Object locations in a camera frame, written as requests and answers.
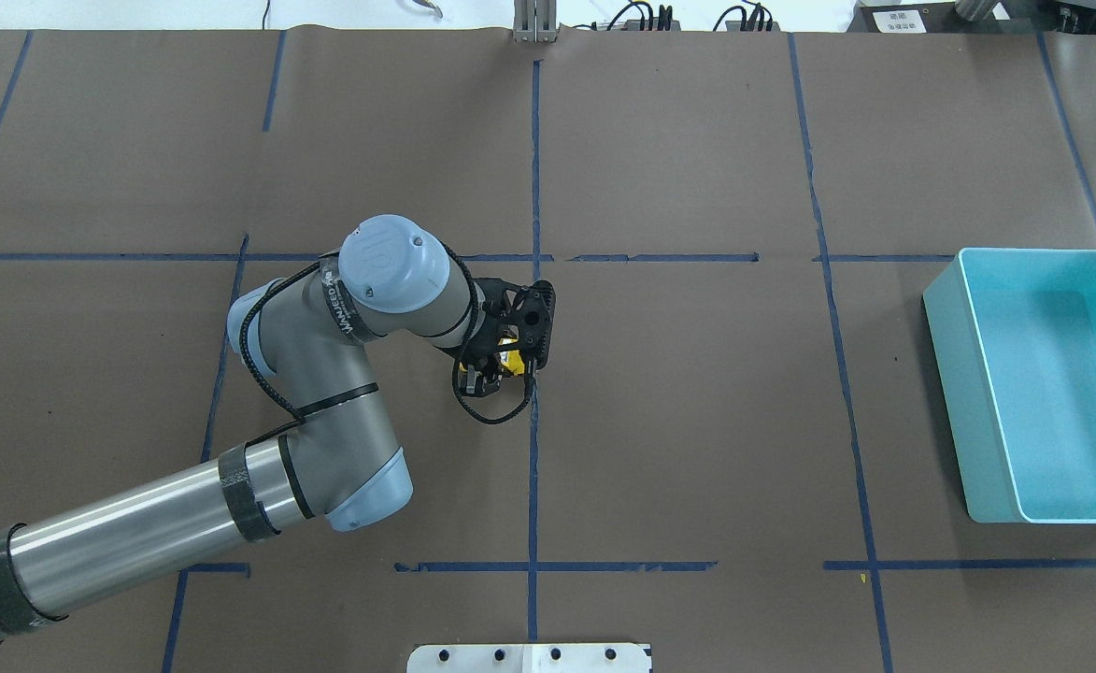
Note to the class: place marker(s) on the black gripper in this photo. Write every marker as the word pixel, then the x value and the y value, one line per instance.
pixel 485 355

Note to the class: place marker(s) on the turquoise plastic storage bin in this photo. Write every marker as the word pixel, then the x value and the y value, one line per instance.
pixel 1014 337

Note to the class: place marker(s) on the yellow beetle toy car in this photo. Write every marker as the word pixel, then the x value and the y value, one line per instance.
pixel 511 362

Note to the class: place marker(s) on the aluminium frame post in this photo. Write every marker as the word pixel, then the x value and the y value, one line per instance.
pixel 535 21

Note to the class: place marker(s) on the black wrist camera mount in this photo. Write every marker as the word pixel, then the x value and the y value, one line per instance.
pixel 529 309

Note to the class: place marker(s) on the white pedestal column base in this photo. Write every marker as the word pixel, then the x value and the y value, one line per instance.
pixel 532 657

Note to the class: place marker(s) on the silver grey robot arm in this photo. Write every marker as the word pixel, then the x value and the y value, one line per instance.
pixel 303 340

